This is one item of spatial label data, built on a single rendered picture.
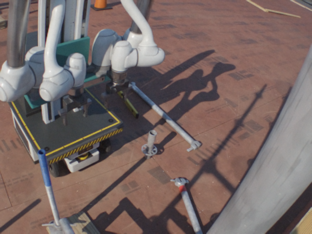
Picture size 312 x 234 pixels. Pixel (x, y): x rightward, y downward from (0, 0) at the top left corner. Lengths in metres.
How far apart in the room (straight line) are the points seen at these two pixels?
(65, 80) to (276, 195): 1.12
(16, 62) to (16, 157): 1.11
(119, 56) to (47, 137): 0.81
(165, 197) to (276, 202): 1.89
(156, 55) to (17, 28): 0.76
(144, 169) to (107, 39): 1.04
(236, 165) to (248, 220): 2.27
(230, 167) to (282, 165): 2.27
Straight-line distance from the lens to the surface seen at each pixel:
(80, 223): 1.87
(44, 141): 1.92
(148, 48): 1.50
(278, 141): 0.18
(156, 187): 2.11
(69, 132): 1.97
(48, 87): 1.20
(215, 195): 2.20
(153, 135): 2.09
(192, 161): 2.37
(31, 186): 2.09
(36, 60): 1.51
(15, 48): 1.31
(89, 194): 2.02
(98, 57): 1.76
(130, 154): 2.29
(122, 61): 1.46
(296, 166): 0.18
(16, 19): 1.24
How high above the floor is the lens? 1.68
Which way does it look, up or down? 38 degrees down
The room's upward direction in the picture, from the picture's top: 14 degrees clockwise
